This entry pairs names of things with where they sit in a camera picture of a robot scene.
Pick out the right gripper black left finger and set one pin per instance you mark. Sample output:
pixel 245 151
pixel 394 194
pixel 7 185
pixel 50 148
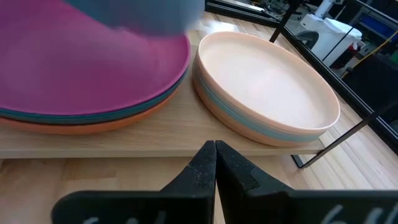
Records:
pixel 174 205

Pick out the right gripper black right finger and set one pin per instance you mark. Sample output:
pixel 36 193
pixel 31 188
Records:
pixel 264 205

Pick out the pale green plate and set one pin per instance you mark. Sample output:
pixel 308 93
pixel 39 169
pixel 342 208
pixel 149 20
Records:
pixel 264 129

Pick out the peach plate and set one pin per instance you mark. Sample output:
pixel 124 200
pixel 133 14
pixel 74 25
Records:
pixel 248 131

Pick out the orange plate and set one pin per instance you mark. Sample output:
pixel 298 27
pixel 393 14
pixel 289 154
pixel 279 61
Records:
pixel 93 128

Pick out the teal plate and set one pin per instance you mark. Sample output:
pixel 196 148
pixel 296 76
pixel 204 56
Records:
pixel 93 119

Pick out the cream plate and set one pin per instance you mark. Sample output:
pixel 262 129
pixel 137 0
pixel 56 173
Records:
pixel 264 81

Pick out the pink plate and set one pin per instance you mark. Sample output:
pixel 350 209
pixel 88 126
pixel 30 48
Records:
pixel 77 68

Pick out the blue plate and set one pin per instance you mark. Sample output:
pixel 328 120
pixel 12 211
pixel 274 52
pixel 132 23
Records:
pixel 140 15

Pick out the white machine in background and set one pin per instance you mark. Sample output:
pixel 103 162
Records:
pixel 329 34

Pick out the blue storage bin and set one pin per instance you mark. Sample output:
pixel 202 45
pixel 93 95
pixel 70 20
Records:
pixel 382 29

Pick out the wooden shelf with black frame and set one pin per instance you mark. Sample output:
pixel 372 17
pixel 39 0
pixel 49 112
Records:
pixel 186 137

